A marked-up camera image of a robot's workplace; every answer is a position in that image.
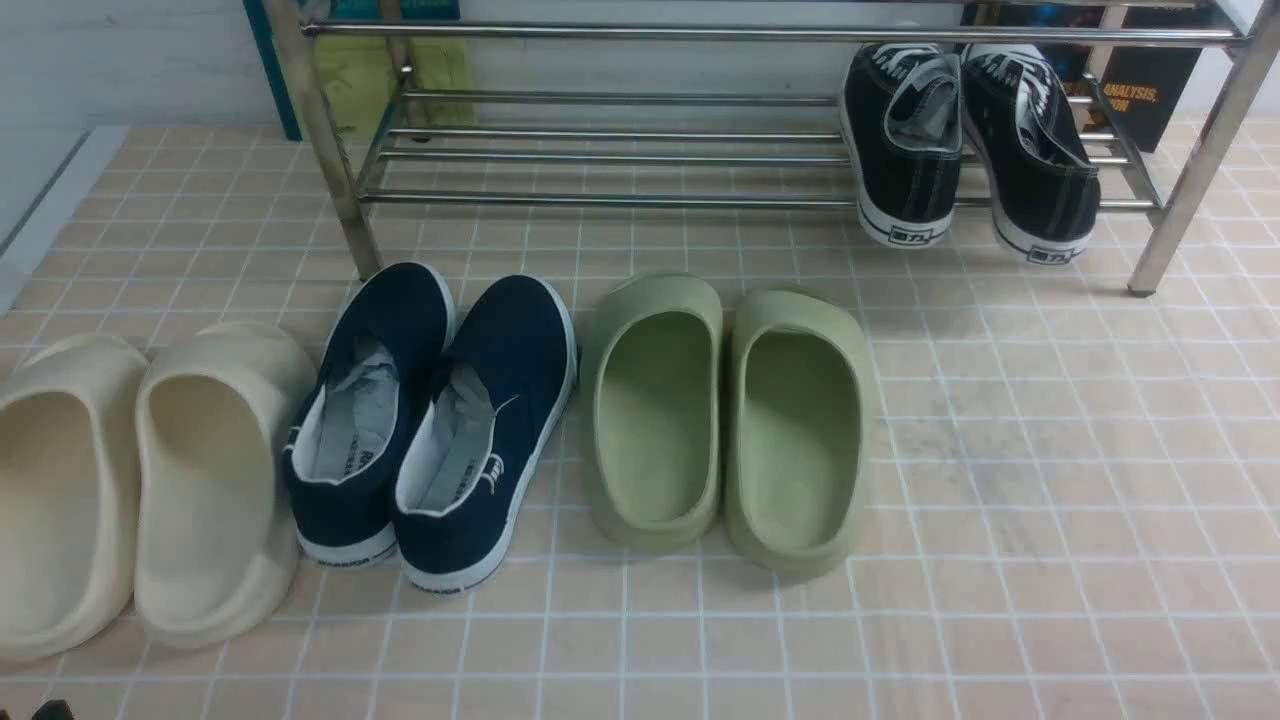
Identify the navy canvas shoe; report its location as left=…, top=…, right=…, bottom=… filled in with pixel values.
left=282, top=263, right=457, bottom=568
left=392, top=275, right=579, bottom=594

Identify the cream slipper right one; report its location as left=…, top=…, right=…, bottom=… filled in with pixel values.
left=134, top=322, right=316, bottom=650

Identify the yellow-green book blue edge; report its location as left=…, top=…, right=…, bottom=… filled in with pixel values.
left=242, top=1, right=476, bottom=143

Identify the black sneaker right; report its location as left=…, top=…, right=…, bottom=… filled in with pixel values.
left=960, top=44, right=1101, bottom=266

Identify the green slipper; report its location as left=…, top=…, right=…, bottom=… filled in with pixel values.
left=724, top=287, right=881, bottom=580
left=579, top=273, right=724, bottom=555

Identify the black sneaker left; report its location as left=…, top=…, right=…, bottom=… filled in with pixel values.
left=838, top=42, right=963, bottom=250

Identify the black book orange text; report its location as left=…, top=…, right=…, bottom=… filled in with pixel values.
left=960, top=0, right=1213, bottom=154

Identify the cream slipper far left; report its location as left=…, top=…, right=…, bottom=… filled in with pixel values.
left=1, top=333, right=148, bottom=664

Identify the green slipper right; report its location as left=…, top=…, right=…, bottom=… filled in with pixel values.
left=724, top=287, right=881, bottom=580

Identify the green slipper left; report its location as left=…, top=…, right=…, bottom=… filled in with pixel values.
left=579, top=273, right=724, bottom=555

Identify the stainless steel shoe rack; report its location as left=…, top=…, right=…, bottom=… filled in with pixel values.
left=265, top=1, right=1277, bottom=297

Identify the black sneaker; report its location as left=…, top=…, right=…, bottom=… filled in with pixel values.
left=960, top=44, right=1101, bottom=266
left=838, top=42, right=963, bottom=250

